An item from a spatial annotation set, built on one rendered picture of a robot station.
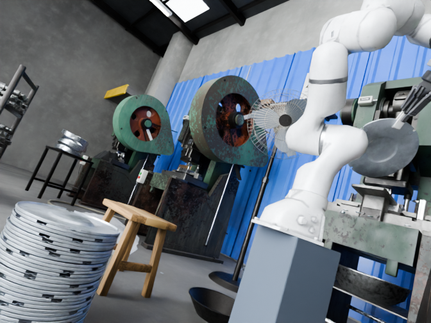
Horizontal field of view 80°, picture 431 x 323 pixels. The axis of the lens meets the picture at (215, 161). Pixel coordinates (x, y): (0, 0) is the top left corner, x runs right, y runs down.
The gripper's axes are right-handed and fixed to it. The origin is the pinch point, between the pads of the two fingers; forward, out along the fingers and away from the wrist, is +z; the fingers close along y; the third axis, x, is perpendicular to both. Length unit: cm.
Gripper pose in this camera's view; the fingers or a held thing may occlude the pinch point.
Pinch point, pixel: (400, 120)
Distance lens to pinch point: 132.0
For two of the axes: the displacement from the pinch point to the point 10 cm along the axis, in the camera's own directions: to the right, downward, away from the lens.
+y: 1.6, -5.2, 8.4
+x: -9.4, -3.5, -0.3
